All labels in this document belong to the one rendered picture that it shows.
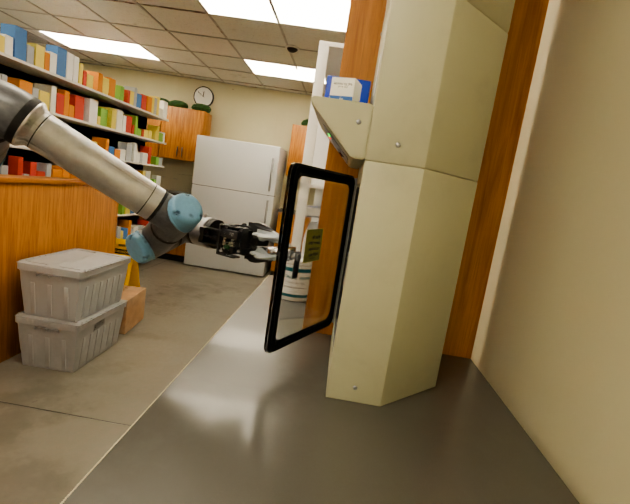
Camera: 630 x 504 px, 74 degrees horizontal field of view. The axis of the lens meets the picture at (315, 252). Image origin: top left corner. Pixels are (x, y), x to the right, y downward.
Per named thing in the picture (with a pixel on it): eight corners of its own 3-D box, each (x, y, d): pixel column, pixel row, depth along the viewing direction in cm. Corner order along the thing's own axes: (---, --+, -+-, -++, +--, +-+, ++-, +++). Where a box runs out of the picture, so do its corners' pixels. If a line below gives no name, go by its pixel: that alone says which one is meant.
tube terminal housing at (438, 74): (421, 356, 115) (480, 61, 103) (450, 419, 83) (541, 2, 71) (330, 340, 116) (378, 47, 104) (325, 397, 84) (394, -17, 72)
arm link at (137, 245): (136, 222, 91) (175, 206, 99) (117, 242, 98) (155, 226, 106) (157, 253, 91) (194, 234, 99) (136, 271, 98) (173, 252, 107)
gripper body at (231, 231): (235, 260, 93) (196, 249, 99) (259, 258, 101) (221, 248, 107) (239, 226, 92) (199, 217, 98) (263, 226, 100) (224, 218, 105)
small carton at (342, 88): (357, 114, 89) (362, 85, 88) (351, 109, 84) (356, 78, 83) (335, 112, 90) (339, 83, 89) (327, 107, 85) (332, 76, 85)
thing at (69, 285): (129, 300, 310) (133, 256, 305) (78, 325, 250) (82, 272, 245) (75, 290, 312) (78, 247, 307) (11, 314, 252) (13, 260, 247)
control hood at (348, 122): (358, 169, 109) (365, 129, 107) (364, 159, 77) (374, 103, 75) (315, 162, 109) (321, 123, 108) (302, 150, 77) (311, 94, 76)
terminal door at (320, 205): (331, 324, 114) (355, 176, 108) (265, 355, 87) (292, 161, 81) (328, 323, 114) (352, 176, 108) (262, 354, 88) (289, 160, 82)
